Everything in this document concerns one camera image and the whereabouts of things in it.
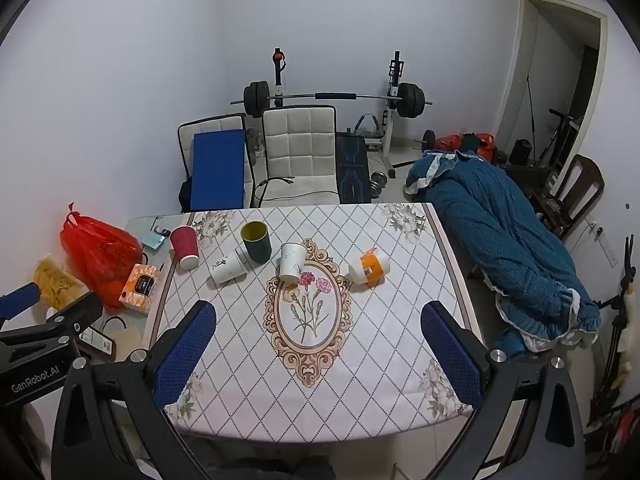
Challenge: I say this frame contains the white door frame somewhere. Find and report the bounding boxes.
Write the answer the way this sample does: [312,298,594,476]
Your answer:
[497,0,611,161]

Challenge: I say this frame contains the red plastic bag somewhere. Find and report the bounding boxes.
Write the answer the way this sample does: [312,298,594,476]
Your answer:
[60,203,144,311]

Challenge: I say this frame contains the dark green cup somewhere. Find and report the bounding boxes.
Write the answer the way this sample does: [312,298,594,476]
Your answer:
[240,220,273,265]

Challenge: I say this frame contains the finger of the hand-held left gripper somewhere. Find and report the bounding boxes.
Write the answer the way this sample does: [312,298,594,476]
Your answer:
[0,291,104,359]
[0,282,42,325]

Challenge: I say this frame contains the orange tissue box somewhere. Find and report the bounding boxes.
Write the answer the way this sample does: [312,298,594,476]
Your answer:
[118,263,162,316]

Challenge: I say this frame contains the metal dumbbell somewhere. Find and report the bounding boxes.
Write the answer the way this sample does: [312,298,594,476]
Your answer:
[370,170,396,196]

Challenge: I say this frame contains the white barbell rack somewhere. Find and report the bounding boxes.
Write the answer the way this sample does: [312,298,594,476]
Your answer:
[270,48,407,179]

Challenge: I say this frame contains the white power strip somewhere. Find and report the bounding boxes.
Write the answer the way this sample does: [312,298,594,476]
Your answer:
[585,215,618,268]

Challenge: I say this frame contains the black box with label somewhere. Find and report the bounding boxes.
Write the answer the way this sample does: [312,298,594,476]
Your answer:
[80,327,117,361]

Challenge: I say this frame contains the blue cushion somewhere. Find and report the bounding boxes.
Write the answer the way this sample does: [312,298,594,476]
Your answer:
[190,129,248,212]

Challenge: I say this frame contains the black speaker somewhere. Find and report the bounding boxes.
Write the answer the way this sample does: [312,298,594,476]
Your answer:
[509,139,535,165]

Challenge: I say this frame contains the orange and white paper cup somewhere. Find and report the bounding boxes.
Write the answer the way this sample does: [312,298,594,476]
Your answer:
[347,247,391,288]

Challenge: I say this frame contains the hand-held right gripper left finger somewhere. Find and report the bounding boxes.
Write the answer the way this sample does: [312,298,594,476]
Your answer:
[51,301,217,480]

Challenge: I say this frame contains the white padded chair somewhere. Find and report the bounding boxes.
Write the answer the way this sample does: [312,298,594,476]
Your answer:
[261,105,341,207]
[177,114,256,211]

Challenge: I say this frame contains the white printed paper cup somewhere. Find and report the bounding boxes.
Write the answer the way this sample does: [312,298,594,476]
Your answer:
[208,248,249,286]

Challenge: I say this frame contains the barbell with black plates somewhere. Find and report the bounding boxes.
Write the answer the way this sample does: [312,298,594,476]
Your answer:
[230,80,435,120]

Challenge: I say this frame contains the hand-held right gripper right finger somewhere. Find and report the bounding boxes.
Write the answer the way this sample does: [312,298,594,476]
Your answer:
[421,301,587,480]

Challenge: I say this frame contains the red paper cup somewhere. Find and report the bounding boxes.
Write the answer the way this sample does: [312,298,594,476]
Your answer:
[169,225,202,270]

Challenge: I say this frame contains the black bench pad blue lines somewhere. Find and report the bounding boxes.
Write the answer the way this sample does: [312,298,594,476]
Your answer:
[335,131,373,205]

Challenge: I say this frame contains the black kick scooter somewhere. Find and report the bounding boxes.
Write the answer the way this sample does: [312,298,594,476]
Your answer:
[532,108,583,168]

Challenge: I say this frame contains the black cable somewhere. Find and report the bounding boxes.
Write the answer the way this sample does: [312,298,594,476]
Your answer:
[252,175,341,206]

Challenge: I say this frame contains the plain white paper cup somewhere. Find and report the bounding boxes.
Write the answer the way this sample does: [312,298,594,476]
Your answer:
[278,242,307,283]

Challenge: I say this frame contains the dark wooden chair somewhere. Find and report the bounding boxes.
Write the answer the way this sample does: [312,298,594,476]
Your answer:
[530,154,606,238]

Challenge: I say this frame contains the yellow snack bag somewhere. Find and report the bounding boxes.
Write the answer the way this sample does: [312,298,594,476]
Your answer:
[32,255,88,311]

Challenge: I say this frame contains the floral diamond pattern tablecloth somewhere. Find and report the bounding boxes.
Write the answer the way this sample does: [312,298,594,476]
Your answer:
[150,202,483,443]

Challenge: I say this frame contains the teal blue blanket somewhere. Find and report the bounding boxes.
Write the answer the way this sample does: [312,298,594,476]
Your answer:
[404,149,602,358]

